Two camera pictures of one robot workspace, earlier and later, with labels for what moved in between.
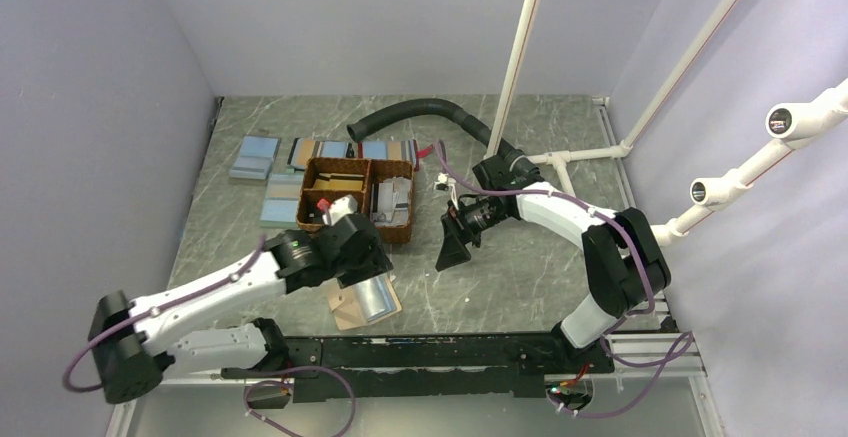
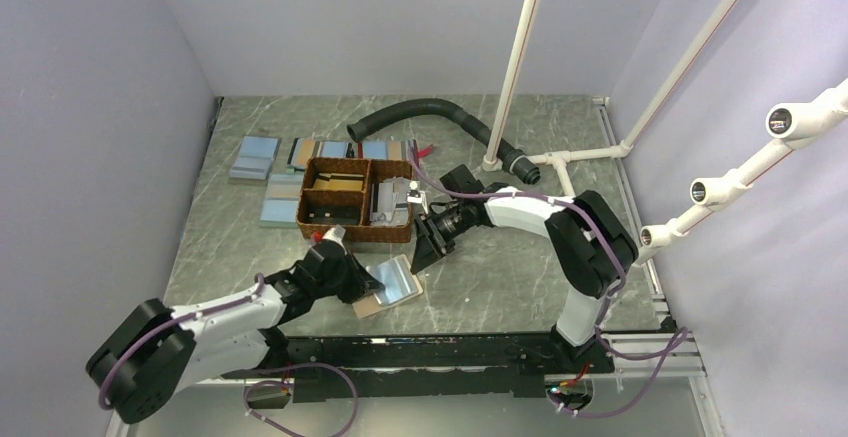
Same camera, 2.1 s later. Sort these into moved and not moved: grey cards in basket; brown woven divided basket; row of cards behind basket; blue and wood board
Moved: blue and wood board
Not moved: brown woven divided basket; row of cards behind basket; grey cards in basket
